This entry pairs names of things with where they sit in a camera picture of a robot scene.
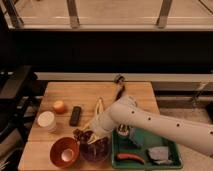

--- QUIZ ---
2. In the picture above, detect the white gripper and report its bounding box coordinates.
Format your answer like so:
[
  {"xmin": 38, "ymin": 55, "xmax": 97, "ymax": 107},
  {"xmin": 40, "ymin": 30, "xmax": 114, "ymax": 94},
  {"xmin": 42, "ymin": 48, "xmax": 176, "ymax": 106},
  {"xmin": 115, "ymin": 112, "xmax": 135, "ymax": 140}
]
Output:
[{"xmin": 87, "ymin": 115, "xmax": 115, "ymax": 144}]

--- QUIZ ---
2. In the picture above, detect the bunch of dark grapes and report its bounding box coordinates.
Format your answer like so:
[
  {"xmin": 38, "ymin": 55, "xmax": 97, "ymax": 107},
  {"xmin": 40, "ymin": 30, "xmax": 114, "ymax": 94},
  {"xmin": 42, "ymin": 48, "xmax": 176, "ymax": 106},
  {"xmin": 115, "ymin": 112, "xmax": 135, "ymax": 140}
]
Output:
[{"xmin": 73, "ymin": 129, "xmax": 109, "ymax": 145}]

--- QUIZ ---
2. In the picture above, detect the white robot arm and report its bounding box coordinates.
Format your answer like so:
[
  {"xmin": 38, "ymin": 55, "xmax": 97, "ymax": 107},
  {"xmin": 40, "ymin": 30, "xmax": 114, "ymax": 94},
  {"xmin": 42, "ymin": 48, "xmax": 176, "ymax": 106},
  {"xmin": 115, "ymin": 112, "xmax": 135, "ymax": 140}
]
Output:
[{"xmin": 89, "ymin": 96, "xmax": 213, "ymax": 158}]

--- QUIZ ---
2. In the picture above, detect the purple bowl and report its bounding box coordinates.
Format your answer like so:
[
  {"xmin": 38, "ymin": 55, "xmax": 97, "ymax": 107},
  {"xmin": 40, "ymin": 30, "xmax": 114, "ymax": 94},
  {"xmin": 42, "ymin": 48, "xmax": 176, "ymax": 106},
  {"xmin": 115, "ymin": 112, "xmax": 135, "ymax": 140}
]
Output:
[{"xmin": 80, "ymin": 137, "xmax": 109, "ymax": 163}]

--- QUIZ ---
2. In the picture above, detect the white cup in orange bowl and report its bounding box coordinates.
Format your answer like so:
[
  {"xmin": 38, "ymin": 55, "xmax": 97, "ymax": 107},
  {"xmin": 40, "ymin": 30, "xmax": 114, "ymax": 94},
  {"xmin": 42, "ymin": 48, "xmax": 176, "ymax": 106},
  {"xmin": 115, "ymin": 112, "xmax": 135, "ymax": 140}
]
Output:
[{"xmin": 61, "ymin": 149, "xmax": 74, "ymax": 162}]

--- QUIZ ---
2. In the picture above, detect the orange bowl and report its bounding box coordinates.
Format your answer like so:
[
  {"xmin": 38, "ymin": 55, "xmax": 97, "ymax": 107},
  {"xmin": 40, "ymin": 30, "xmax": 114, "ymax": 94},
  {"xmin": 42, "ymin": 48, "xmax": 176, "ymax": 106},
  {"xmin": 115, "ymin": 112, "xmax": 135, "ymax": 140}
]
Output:
[{"xmin": 50, "ymin": 137, "xmax": 79, "ymax": 169}]

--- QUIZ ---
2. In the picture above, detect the black remote control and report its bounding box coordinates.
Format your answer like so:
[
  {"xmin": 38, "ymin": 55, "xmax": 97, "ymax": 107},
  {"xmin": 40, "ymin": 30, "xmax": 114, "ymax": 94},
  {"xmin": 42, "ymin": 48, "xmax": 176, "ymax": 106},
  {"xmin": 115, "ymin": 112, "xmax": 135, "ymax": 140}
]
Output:
[{"xmin": 69, "ymin": 106, "xmax": 82, "ymax": 126}]

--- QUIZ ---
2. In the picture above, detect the orange carrot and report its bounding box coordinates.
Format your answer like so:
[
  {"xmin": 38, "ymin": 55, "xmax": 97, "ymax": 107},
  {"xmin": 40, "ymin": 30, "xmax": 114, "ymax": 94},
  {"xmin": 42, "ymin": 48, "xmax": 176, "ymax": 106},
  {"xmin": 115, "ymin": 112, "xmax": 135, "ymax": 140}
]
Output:
[{"xmin": 116, "ymin": 153, "xmax": 145, "ymax": 163}]

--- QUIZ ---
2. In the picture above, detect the teal cloth in tray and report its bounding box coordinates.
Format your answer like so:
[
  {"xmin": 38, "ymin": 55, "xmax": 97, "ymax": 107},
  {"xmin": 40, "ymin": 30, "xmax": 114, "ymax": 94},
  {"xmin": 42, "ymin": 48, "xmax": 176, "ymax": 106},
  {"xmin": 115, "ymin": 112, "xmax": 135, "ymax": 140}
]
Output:
[{"xmin": 129, "ymin": 128, "xmax": 144, "ymax": 148}]

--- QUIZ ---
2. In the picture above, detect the orange fruit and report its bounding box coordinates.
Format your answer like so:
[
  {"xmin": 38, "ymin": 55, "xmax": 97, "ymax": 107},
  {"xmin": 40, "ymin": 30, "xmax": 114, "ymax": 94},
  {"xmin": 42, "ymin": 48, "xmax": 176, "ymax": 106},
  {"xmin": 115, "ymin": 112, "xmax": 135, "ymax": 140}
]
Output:
[{"xmin": 53, "ymin": 101, "xmax": 66, "ymax": 114}]

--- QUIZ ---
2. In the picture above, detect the green plastic tray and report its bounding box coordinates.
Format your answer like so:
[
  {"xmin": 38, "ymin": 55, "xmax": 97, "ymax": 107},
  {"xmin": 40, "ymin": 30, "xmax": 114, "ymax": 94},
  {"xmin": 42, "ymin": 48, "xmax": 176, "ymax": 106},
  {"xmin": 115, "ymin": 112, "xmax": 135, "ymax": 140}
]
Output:
[{"xmin": 111, "ymin": 128, "xmax": 183, "ymax": 170}]

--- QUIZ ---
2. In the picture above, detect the grey folded cloth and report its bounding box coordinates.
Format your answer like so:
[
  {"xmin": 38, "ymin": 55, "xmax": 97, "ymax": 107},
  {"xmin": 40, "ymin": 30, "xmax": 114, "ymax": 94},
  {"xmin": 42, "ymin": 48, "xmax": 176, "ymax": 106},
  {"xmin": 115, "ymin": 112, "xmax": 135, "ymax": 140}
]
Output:
[{"xmin": 148, "ymin": 146, "xmax": 172, "ymax": 165}]

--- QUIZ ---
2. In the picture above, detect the black chair at left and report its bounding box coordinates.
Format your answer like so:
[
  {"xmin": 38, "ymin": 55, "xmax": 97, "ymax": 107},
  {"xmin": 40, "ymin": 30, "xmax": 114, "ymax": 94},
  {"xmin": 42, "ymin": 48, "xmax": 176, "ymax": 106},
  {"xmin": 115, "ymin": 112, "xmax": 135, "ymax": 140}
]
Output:
[{"xmin": 0, "ymin": 64, "xmax": 44, "ymax": 171}]

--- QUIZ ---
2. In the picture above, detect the black handled pizza cutter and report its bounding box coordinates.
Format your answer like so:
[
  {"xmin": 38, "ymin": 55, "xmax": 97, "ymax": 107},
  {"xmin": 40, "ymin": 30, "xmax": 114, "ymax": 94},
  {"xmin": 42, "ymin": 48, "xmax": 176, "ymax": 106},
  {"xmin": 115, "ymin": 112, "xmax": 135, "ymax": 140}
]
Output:
[{"xmin": 114, "ymin": 75, "xmax": 125, "ymax": 100}]

